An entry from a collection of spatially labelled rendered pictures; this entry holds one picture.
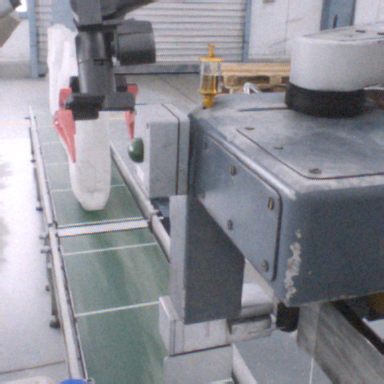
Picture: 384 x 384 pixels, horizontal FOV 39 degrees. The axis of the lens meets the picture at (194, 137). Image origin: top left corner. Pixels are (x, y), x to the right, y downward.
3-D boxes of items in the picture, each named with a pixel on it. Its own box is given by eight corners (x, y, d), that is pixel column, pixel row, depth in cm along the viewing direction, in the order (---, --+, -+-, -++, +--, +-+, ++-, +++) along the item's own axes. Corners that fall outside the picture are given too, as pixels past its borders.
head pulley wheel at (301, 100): (270, 100, 65) (272, 80, 64) (335, 98, 67) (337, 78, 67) (308, 119, 56) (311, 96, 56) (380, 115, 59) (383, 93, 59)
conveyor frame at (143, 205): (29, 122, 439) (29, 106, 435) (89, 120, 454) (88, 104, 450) (50, 257, 234) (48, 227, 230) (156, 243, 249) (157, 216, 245)
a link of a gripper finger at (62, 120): (111, 155, 80) (104, 95, 82) (62, 159, 77) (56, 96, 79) (101, 164, 86) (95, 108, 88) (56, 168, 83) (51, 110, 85)
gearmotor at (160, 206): (140, 214, 280) (140, 188, 275) (167, 211, 284) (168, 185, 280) (154, 241, 252) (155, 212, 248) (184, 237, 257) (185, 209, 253)
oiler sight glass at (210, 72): (195, 88, 64) (197, 58, 63) (215, 87, 64) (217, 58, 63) (202, 92, 61) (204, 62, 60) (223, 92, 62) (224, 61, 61)
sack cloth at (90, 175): (66, 178, 296) (61, 47, 275) (105, 176, 302) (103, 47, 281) (72, 214, 253) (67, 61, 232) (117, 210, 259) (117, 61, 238)
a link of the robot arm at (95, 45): (75, 40, 89) (72, 25, 84) (116, 36, 91) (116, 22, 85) (79, 79, 88) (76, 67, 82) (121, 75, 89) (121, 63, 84)
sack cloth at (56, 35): (47, 115, 425) (43, 23, 404) (72, 114, 431) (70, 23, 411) (54, 131, 383) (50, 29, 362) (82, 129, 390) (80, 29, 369)
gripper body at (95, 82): (136, 102, 83) (131, 58, 85) (70, 104, 80) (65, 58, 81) (126, 114, 89) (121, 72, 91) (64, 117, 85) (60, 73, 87)
